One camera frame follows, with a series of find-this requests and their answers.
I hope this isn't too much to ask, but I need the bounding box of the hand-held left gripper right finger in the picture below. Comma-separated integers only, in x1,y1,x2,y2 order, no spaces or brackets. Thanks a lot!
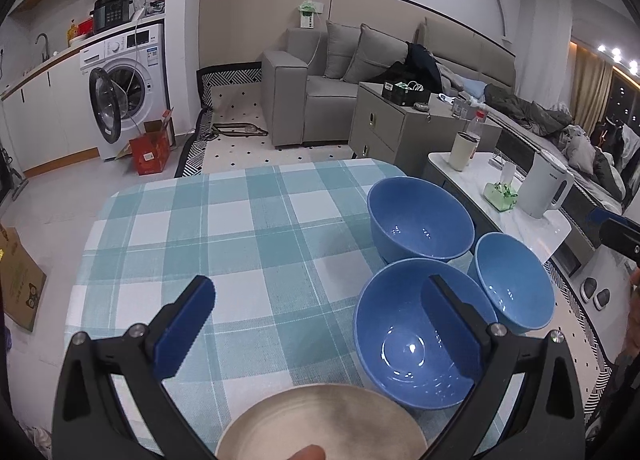
421,274,587,460

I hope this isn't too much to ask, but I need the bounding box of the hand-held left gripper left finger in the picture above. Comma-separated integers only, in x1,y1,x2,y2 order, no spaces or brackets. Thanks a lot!
51,275,217,460

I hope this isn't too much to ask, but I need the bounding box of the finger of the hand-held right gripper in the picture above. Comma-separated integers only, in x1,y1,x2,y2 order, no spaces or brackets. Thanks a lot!
599,217,640,261
585,207,624,229

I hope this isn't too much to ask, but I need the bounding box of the blue ceramic bowl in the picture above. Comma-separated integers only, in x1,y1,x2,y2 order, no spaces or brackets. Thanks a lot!
366,177,476,263
467,232,557,335
353,258,501,411

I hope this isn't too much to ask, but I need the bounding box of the large beige plate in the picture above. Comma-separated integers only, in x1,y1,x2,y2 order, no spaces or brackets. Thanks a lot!
215,384,430,460

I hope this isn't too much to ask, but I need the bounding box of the person's left hand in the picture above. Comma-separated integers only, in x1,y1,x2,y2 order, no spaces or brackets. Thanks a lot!
284,444,328,460

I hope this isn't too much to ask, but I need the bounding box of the white electric kettle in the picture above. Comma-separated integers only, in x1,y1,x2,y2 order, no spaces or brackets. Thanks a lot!
520,150,576,219

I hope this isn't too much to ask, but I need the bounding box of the white marble coffee table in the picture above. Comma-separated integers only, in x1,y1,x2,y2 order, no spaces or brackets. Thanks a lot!
427,150,573,261

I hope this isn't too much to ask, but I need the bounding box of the green tissue box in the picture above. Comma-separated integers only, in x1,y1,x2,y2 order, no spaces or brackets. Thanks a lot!
482,181,521,213

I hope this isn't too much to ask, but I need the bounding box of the clear acrylic stand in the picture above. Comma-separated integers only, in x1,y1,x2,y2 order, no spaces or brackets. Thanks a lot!
492,150,521,185

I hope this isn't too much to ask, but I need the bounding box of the teal checked tablecloth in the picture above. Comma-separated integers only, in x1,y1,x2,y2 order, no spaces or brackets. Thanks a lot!
65,159,506,460

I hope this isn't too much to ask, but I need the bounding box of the beige curtain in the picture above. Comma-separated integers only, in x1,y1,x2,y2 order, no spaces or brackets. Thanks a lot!
570,47,615,125

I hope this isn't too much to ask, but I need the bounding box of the cream tumbler cup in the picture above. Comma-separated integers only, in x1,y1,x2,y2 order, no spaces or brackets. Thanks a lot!
448,132,482,171

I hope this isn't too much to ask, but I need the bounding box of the clear bottle red cap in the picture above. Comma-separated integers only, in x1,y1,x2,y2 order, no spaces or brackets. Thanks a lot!
467,108,490,161

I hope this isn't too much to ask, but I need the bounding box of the brown cardboard box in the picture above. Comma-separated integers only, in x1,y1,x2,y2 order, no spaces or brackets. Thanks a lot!
0,225,48,333

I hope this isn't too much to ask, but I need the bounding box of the red cardboard box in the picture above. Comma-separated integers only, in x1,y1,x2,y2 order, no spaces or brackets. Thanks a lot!
129,107,176,177

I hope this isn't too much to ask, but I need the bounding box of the clothes hanger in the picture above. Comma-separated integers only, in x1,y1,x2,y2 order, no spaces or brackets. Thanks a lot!
212,122,269,138

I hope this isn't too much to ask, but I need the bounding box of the grey bedside cabinet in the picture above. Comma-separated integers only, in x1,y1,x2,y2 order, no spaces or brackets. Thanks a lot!
348,82,503,175

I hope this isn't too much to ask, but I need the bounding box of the black jacket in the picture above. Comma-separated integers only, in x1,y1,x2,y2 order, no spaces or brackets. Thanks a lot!
370,42,446,95

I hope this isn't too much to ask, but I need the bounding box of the white kitchen counter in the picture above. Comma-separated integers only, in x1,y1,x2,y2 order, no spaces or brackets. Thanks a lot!
0,37,101,178

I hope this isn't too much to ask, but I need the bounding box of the grey sofa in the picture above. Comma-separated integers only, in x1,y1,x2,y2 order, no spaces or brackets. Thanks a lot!
261,17,516,148

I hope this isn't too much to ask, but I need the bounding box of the white washing machine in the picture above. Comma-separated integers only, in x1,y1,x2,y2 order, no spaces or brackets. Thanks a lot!
79,22,171,162

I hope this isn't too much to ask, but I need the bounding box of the grey sofa pillow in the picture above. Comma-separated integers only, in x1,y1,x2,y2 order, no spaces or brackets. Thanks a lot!
324,20,366,83
345,24,411,85

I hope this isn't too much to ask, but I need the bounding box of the black pressure cooker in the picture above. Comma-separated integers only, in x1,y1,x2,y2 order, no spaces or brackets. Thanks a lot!
94,0,135,33

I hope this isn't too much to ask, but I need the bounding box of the black box with cables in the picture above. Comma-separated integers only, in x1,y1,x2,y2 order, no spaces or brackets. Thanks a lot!
381,80,432,108

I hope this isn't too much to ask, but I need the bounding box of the white wall device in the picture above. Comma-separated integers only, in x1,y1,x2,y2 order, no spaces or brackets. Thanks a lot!
297,0,324,29

